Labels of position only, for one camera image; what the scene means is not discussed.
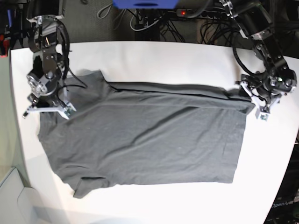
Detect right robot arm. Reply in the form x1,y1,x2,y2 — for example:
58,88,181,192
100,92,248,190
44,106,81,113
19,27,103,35
26,0,70,112

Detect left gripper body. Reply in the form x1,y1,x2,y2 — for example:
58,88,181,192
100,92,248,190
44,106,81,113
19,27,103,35
251,89,282,110

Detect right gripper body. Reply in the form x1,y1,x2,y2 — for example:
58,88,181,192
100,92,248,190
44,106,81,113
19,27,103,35
32,91,70,110

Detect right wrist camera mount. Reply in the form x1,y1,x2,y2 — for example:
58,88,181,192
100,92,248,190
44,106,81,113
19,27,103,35
22,87,77,120

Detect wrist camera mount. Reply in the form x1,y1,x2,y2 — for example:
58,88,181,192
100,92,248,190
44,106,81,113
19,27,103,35
235,73,286,121
22,87,77,120

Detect white cable loop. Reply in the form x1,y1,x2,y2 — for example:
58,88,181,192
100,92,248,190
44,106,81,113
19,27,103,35
129,14,162,32

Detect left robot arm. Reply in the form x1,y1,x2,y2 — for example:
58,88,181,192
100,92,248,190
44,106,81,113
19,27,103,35
221,0,297,112

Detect grey t-shirt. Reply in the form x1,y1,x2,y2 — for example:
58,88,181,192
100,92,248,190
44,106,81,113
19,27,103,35
38,71,254,198

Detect black power strip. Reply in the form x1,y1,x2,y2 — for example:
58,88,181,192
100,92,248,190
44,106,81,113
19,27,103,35
175,8,228,20

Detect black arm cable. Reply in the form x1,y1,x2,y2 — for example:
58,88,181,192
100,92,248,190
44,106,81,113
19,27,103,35
56,20,73,80

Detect white bin corner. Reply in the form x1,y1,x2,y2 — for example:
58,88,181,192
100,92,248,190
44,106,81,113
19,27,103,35
0,168,45,224

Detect red clamp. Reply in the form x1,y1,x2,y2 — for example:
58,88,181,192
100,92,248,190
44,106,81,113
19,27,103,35
0,34,10,57

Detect blue box at top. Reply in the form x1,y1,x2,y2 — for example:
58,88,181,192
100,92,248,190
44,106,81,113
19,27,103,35
113,0,178,9

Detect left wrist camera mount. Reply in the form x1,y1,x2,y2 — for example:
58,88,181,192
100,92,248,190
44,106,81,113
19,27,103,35
235,73,286,121

